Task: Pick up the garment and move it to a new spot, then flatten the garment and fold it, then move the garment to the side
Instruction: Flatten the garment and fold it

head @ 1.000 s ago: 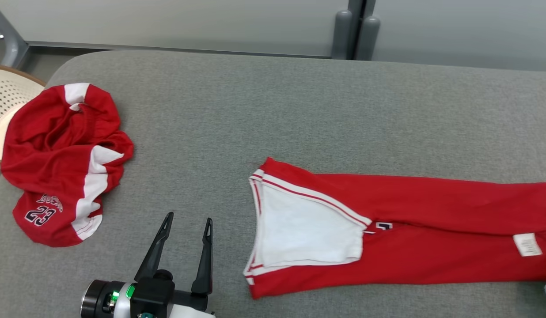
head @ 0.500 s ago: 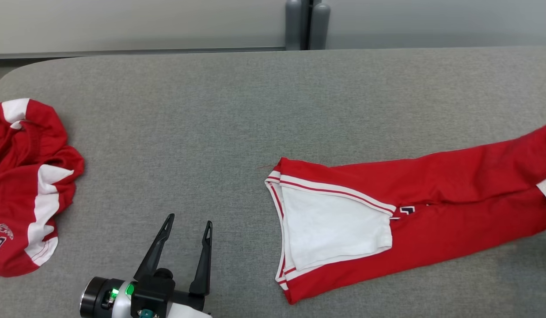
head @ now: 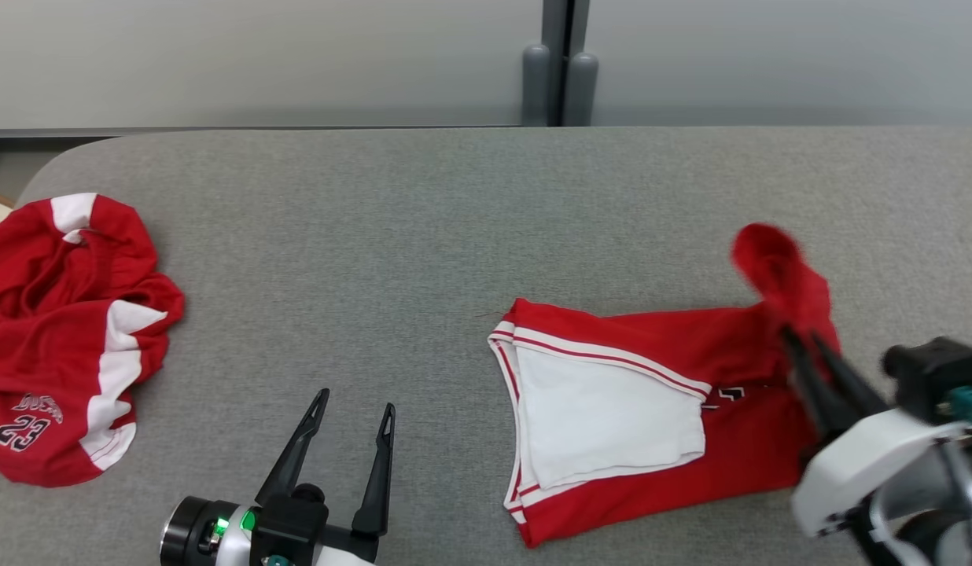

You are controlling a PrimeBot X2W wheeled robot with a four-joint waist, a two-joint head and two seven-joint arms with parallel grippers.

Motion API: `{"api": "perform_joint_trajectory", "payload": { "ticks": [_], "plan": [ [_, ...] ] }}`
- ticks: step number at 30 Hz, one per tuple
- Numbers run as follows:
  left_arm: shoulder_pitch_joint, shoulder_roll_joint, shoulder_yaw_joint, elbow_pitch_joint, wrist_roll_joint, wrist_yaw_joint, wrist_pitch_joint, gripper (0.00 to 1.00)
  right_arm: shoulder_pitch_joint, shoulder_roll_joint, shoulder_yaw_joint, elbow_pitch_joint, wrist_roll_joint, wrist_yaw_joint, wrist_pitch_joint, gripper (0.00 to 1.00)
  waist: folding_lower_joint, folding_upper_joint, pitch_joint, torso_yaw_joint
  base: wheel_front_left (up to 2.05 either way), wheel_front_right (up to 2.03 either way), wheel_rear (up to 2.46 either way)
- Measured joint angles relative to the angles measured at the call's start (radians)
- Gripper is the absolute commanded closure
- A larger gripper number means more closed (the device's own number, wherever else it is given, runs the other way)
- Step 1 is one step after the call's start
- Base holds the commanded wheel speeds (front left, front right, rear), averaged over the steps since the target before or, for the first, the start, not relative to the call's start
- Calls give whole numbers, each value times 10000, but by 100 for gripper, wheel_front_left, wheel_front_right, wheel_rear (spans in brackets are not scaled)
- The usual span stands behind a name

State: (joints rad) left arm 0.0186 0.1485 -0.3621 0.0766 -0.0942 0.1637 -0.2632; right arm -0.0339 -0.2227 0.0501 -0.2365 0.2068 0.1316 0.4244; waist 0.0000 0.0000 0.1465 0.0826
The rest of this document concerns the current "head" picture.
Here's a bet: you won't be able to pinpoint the grey partition post with feet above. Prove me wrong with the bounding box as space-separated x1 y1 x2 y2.
521 0 599 127

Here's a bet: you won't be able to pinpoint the red jersey with number 23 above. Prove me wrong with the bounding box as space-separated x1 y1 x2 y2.
0 193 186 488

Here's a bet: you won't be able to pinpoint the red and white shorts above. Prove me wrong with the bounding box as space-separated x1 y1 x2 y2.
488 222 842 549

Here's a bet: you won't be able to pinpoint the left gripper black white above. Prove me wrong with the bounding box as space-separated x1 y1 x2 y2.
160 388 396 566

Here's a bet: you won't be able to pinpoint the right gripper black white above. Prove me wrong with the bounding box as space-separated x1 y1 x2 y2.
781 326 972 539

